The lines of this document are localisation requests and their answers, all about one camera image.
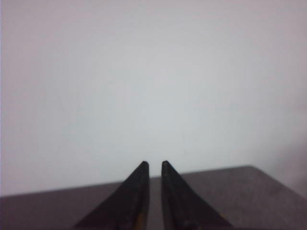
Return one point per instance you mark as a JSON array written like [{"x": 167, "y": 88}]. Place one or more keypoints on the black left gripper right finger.
[{"x": 183, "y": 209}]

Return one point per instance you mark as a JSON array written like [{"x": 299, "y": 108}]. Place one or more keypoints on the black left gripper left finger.
[{"x": 126, "y": 208}]

